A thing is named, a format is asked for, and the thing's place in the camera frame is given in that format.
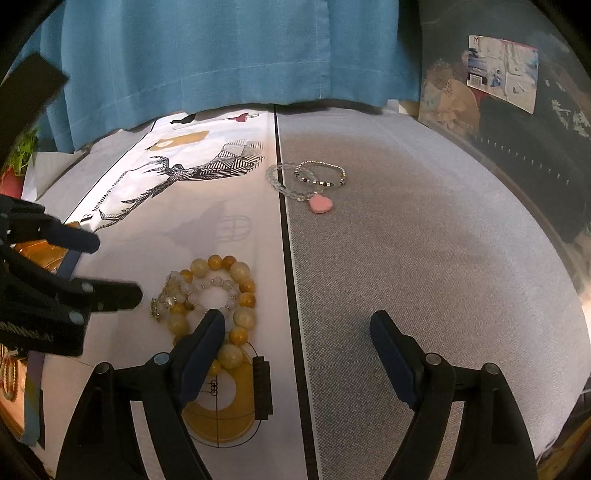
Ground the grey white printed tablecloth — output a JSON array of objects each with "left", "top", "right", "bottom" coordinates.
[{"left": 18, "top": 104, "right": 585, "bottom": 480}]

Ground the clear bead bracelet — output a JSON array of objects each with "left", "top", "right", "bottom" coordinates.
[{"left": 265, "top": 162, "right": 319, "bottom": 203}]

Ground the white small bead bracelet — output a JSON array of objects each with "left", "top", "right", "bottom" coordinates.
[{"left": 167, "top": 271, "right": 241, "bottom": 315}]

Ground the silver bead bracelet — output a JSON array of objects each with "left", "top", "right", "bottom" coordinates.
[{"left": 298, "top": 160, "right": 348, "bottom": 185}]

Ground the green plant in red pot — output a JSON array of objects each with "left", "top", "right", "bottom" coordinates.
[{"left": 0, "top": 129, "right": 40, "bottom": 197}]

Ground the printed card label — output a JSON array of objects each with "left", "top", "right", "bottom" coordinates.
[{"left": 467, "top": 34, "right": 540, "bottom": 114}]

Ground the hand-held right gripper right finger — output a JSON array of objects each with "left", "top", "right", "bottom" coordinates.
[{"left": 369, "top": 310, "right": 539, "bottom": 480}]

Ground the blue curtain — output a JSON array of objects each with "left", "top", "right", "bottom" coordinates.
[{"left": 9, "top": 0, "right": 421, "bottom": 153}]

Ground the gold chain bracelet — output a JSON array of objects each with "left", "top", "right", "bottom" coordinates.
[{"left": 150, "top": 286, "right": 174, "bottom": 324}]

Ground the clear bag of dark clothes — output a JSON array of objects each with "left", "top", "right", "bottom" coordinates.
[{"left": 418, "top": 0, "right": 591, "bottom": 245}]

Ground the yellow large bead bracelet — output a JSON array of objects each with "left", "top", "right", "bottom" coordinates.
[{"left": 167, "top": 255, "right": 257, "bottom": 377}]

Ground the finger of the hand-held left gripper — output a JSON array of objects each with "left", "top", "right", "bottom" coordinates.
[
  {"left": 0, "top": 249, "right": 144, "bottom": 326},
  {"left": 0, "top": 194, "right": 101, "bottom": 254}
]

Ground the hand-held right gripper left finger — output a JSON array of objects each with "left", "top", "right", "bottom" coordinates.
[{"left": 55, "top": 308, "right": 227, "bottom": 480}]

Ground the orange metal tray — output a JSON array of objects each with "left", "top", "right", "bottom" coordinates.
[{"left": 0, "top": 220, "right": 79, "bottom": 448}]

